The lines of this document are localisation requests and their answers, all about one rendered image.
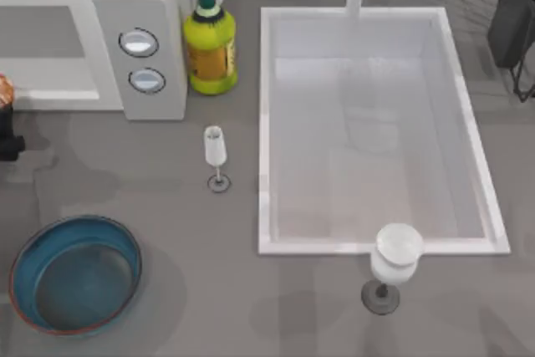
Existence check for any blue bowl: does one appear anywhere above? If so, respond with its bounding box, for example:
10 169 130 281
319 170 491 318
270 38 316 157
8 215 143 337

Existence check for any round microwave knob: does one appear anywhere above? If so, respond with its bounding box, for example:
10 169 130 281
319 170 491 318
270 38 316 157
128 67 167 94
118 28 160 59

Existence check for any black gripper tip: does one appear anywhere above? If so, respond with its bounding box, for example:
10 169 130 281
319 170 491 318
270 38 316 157
0 102 27 161

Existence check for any white sink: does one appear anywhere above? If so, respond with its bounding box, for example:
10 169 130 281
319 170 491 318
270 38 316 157
257 6 512 256

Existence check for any pale microwave oven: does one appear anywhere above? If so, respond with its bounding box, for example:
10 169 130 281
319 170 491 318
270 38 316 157
0 0 197 122

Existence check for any wide white wine glass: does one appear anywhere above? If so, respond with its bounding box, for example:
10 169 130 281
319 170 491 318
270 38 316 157
360 222 424 315

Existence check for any green bottle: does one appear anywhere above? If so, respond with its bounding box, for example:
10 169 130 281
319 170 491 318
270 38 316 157
182 0 239 96

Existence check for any orange round object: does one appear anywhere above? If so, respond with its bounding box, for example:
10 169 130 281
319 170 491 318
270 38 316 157
0 74 15 109

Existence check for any slim white champagne glass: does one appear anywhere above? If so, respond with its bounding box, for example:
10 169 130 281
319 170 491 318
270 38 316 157
203 125 232 194

